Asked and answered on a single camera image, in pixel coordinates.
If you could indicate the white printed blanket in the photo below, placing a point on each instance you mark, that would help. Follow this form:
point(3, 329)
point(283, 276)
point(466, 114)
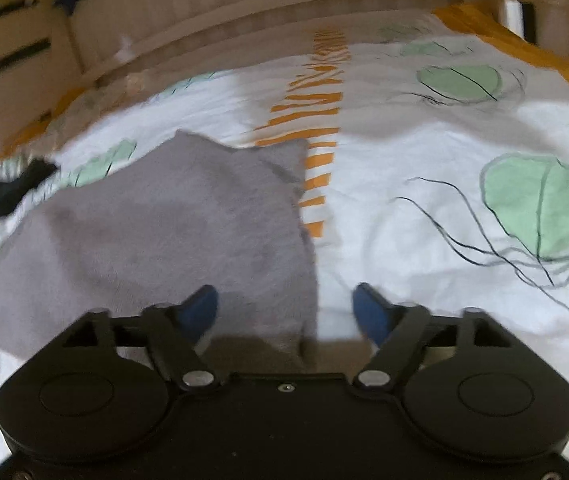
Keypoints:
point(439, 200)

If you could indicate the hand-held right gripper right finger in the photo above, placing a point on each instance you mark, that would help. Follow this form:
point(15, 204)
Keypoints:
point(372, 312)

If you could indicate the grey knit garment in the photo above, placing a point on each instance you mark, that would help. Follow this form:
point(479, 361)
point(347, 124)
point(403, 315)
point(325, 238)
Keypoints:
point(174, 240)

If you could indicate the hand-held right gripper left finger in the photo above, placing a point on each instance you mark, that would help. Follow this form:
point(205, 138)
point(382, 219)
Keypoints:
point(200, 310)

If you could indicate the black cloth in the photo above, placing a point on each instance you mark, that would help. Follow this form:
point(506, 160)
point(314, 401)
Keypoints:
point(12, 190)

